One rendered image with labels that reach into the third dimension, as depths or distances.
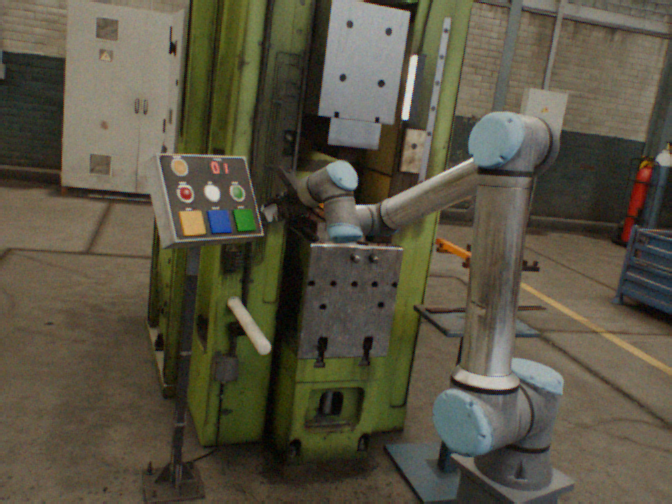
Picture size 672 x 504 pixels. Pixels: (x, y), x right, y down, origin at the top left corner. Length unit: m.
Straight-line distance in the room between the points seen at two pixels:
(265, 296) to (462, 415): 1.29
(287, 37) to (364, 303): 1.02
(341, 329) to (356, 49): 1.03
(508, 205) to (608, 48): 8.93
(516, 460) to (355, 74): 1.40
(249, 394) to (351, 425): 0.43
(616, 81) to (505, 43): 1.87
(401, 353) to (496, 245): 1.57
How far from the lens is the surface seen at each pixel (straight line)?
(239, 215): 2.10
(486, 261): 1.38
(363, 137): 2.38
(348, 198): 1.76
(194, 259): 2.18
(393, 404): 2.98
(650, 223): 9.52
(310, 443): 2.65
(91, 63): 7.68
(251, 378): 2.66
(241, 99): 2.37
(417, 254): 2.75
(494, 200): 1.37
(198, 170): 2.08
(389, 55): 2.40
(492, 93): 9.32
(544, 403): 1.58
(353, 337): 2.50
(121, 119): 7.66
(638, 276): 6.17
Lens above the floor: 1.42
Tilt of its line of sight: 13 degrees down
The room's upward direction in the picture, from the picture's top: 8 degrees clockwise
